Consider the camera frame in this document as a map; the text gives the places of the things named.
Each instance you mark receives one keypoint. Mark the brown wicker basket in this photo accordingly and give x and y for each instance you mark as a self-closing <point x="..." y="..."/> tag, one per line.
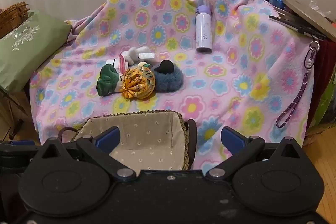
<point x="13" y="16"/>

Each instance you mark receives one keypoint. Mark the pink floral fleece blanket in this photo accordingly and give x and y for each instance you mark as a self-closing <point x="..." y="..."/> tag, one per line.
<point x="210" y="82"/>

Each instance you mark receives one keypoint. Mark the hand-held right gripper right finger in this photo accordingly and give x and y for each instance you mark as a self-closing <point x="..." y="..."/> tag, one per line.
<point x="231" y="138"/>

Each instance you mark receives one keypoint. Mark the white packet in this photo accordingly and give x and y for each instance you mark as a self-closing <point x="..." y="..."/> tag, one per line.
<point x="147" y="56"/>

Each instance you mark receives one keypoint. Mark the green plastic bag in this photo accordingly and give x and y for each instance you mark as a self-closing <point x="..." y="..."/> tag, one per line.
<point x="325" y="108"/>

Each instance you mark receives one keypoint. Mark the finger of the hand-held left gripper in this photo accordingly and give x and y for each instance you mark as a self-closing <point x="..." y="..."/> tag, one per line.
<point x="22" y="143"/>

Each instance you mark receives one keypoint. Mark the yellow patterned fabric toy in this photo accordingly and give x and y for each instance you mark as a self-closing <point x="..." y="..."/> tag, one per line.
<point x="134" y="85"/>

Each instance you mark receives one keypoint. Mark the green plush toy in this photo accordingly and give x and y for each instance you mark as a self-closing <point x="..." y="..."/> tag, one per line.
<point x="107" y="79"/>

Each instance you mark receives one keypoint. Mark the white cloth pink edge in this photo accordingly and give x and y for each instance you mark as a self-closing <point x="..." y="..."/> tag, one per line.
<point x="120" y="64"/>

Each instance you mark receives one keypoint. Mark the dark red cloth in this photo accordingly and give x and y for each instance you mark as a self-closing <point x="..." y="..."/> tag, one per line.
<point x="325" y="61"/>

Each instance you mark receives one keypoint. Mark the blue fuzzy scrunchie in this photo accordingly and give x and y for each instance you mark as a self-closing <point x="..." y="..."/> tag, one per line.
<point x="168" y="81"/>

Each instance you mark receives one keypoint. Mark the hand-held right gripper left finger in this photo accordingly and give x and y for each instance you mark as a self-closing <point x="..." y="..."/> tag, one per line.
<point x="108" y="138"/>

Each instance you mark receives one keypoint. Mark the green printed pillow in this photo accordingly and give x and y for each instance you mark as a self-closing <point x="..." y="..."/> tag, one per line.
<point x="26" y="50"/>

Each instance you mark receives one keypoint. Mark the black round puff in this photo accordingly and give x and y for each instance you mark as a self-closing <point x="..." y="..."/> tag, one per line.
<point x="166" y="66"/>

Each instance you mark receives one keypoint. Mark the woven basket with cloth liner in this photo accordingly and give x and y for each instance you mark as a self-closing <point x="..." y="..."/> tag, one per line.
<point x="147" y="134"/>

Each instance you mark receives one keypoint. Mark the dark metal stand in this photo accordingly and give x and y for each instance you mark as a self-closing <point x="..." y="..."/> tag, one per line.
<point x="17" y="127"/>

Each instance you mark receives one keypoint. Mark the purple insulated bottle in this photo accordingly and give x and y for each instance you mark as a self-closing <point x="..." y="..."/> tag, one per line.
<point x="204" y="29"/>

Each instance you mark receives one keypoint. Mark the white plush toy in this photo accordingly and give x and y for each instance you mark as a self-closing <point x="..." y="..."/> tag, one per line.
<point x="132" y="54"/>

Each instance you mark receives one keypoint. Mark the blue round container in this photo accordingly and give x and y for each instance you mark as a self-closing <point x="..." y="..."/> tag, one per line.
<point x="277" y="3"/>

